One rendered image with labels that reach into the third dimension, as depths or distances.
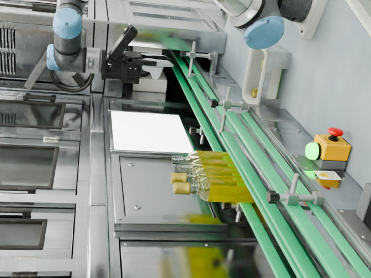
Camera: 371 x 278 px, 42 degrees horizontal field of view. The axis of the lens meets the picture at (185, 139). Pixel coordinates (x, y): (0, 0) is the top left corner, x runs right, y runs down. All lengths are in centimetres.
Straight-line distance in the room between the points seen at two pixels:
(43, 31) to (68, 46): 102
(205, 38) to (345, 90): 121
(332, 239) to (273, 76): 78
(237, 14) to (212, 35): 111
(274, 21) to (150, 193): 66
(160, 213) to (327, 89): 61
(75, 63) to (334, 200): 80
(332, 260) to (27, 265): 74
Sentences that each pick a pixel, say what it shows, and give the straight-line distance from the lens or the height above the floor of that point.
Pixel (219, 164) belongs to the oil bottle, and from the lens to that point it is 149.
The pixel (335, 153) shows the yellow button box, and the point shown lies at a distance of 128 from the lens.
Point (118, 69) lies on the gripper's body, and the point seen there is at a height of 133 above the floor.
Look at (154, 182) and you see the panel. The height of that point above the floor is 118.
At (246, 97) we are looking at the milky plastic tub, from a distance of 183.
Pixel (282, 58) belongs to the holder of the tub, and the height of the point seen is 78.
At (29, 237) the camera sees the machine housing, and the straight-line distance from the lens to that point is 145.
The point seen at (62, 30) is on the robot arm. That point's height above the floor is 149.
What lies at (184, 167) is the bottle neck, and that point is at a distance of 147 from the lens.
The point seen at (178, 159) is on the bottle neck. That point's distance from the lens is 152.
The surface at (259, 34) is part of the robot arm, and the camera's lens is 136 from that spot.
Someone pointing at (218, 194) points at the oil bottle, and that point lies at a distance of 138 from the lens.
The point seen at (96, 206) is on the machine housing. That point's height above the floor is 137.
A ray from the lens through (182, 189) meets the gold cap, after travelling 136.
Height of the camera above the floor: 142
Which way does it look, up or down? 12 degrees down
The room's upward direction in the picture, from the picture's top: 87 degrees counter-clockwise
